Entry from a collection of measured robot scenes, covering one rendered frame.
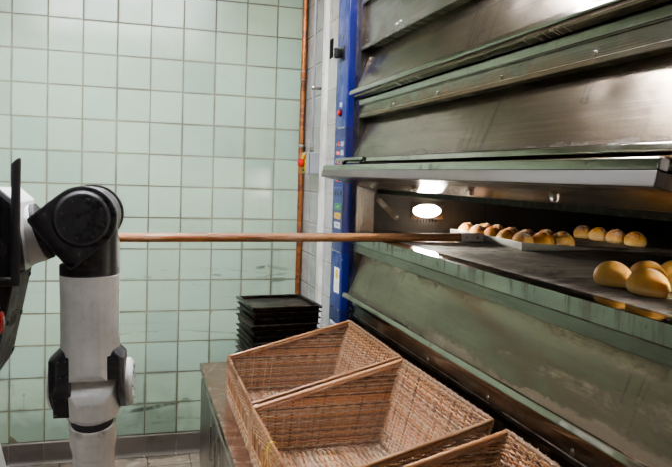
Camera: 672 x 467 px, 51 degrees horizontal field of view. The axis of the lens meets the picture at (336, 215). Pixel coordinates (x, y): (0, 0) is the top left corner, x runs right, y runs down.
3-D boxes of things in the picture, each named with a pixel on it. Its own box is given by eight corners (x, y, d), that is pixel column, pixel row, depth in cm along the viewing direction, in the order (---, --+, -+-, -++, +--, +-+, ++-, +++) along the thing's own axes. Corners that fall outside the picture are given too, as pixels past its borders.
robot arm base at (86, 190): (130, 251, 103) (103, 177, 101) (41, 281, 100) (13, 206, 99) (135, 241, 117) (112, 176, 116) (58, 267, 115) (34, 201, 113)
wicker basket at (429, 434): (401, 444, 217) (405, 356, 215) (494, 535, 163) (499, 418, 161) (246, 458, 202) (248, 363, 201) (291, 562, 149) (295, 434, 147)
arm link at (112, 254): (116, 279, 104) (115, 188, 103) (51, 281, 102) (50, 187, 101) (121, 269, 116) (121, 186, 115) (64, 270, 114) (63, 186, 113)
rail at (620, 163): (322, 170, 268) (327, 171, 269) (657, 169, 96) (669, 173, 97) (323, 164, 268) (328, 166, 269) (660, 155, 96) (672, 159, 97)
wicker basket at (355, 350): (349, 388, 272) (351, 318, 270) (402, 443, 218) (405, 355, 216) (223, 395, 258) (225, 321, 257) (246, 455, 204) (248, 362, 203)
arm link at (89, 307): (130, 420, 108) (129, 277, 107) (41, 425, 106) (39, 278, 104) (135, 396, 120) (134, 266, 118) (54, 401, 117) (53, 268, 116)
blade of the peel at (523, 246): (521, 250, 228) (521, 242, 227) (449, 235, 280) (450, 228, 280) (616, 250, 237) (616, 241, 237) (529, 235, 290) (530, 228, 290)
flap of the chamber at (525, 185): (320, 176, 268) (368, 188, 274) (653, 187, 96) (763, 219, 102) (322, 170, 268) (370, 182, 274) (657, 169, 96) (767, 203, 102)
